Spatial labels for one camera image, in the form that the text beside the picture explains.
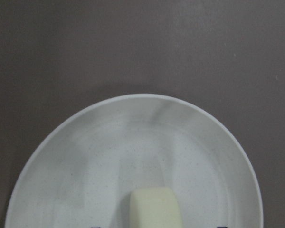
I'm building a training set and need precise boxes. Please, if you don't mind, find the pale round bun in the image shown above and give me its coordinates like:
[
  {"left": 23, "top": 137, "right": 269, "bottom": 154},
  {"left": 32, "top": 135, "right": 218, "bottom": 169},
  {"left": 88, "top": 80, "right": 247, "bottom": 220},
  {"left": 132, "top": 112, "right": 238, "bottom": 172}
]
[{"left": 129, "top": 187, "right": 183, "bottom": 228}]

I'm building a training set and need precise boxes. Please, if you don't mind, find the white round plate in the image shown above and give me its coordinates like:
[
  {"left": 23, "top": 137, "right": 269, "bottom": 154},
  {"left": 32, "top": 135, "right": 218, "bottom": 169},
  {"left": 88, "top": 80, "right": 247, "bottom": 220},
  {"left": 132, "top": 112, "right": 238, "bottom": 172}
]
[{"left": 5, "top": 94, "right": 264, "bottom": 228}]

